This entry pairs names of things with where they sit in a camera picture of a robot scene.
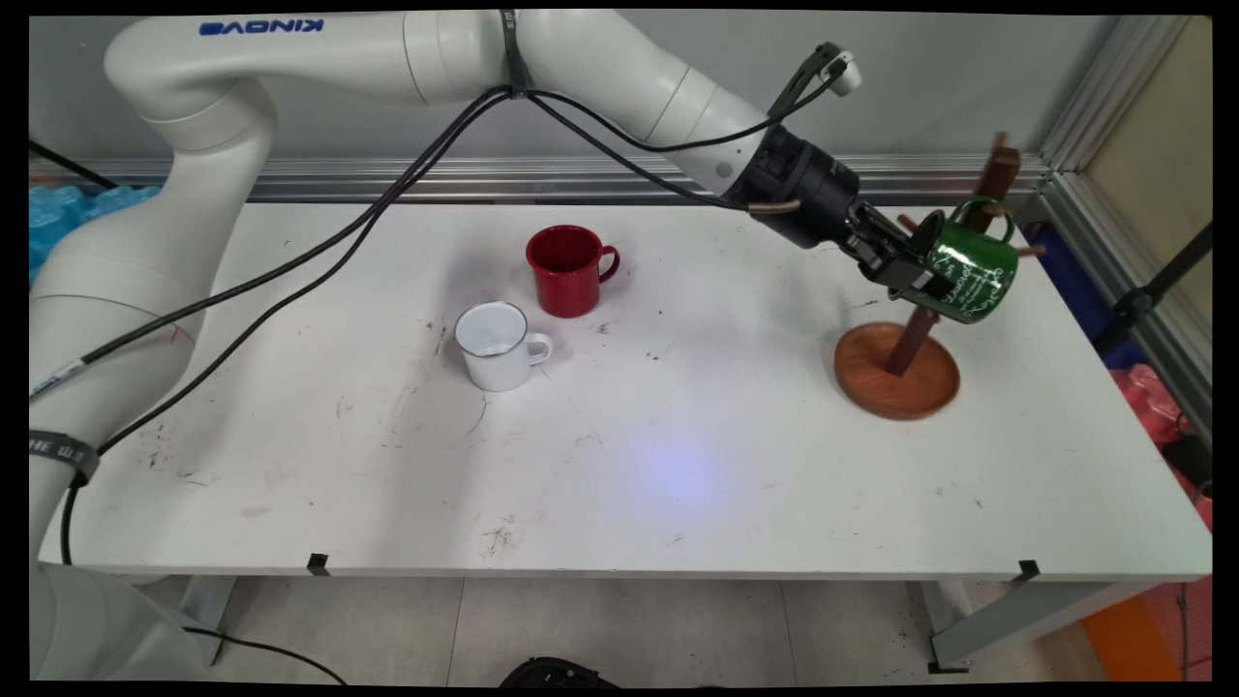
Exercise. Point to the blue plastic sheet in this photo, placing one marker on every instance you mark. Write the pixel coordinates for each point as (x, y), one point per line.
(1070, 281)

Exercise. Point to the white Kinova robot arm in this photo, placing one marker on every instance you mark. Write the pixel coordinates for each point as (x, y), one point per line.
(290, 53)

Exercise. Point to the grey metal table leg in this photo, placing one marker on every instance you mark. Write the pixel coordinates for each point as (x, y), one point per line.
(208, 605)
(1016, 620)

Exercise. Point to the pink red plastic bag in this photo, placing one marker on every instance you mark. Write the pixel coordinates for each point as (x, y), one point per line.
(1152, 402)

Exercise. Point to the black tape marker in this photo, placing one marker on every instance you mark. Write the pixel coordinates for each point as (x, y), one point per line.
(318, 563)
(1029, 570)

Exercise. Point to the red enamel mug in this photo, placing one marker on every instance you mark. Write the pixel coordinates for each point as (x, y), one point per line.
(566, 286)

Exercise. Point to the blue plastic bags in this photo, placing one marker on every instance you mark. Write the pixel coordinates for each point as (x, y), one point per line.
(58, 208)

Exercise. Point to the green enamel mug white print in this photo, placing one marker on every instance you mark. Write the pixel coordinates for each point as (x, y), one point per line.
(978, 271)

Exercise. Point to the aluminium frame corner rails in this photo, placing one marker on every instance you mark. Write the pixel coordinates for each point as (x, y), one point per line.
(1103, 97)

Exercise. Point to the aluminium frame rail long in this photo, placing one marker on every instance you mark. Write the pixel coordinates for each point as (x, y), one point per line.
(387, 177)

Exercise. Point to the wooden mug tree stand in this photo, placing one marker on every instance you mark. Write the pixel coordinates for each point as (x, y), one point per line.
(895, 387)

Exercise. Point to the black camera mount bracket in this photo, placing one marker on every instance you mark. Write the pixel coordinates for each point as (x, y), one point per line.
(799, 87)

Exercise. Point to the small white wrist camera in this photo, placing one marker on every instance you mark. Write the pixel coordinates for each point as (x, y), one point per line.
(845, 73)

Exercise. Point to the black object on floor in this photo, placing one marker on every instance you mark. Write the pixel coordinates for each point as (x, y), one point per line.
(557, 673)

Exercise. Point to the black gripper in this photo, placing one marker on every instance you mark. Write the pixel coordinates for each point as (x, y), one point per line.
(813, 198)

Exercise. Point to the black tripod stand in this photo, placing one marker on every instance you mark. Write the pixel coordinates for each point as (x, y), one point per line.
(1137, 302)

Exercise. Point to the orange box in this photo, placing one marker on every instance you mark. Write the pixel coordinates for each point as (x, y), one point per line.
(1128, 639)

